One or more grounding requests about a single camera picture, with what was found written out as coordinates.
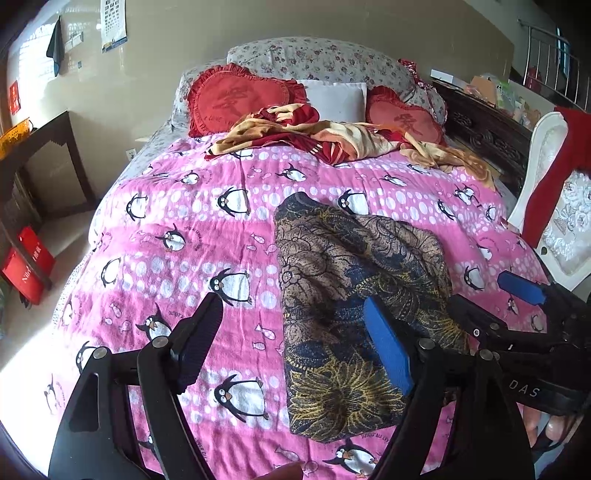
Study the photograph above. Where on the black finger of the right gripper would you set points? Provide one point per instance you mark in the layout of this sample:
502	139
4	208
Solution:
476	321

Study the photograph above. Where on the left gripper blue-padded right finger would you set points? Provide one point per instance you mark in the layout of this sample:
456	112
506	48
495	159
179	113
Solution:
487	439

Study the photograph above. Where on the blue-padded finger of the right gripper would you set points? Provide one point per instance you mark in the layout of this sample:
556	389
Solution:
526	290

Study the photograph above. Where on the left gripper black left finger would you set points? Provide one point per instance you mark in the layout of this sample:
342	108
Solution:
96	438

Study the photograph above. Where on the dark floral patterned garment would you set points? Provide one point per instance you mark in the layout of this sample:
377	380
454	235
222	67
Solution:
330	262

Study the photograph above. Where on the person's right hand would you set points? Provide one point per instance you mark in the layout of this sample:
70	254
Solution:
556	428

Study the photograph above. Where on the white upholstered chair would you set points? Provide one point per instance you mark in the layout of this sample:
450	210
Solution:
564	247

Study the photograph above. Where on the red cloth on chair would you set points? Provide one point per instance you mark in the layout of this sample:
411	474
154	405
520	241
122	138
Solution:
574	155

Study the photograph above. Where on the dark carved wooden headboard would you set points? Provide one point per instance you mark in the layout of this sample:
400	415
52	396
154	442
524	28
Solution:
491	134

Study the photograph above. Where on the red gift bag rear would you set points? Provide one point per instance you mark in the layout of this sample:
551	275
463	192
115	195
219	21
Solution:
36	249

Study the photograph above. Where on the red gift bag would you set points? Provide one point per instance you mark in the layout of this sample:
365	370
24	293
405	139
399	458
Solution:
20	276
36	249

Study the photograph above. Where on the red gift bag front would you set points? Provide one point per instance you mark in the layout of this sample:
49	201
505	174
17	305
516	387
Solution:
20	276

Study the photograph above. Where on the pink penguin blanket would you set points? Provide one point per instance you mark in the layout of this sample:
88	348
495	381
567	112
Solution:
160	237

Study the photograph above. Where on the dark wooden side table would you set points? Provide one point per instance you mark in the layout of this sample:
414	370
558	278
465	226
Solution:
50	167

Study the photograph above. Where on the white plain pillow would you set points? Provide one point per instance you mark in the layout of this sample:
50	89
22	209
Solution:
338	102

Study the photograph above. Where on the red yellow crumpled blanket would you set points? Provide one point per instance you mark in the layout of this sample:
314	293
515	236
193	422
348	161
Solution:
334	143

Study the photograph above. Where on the yellow plastic basket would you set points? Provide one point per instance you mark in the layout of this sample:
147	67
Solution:
15	136

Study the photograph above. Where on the floral white pillow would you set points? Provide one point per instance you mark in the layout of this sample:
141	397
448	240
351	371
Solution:
319	59

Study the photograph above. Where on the red heart-shaped cushion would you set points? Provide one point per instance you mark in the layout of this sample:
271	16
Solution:
223	94

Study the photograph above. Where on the wall calendar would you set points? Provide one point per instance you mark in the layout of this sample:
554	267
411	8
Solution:
113	24

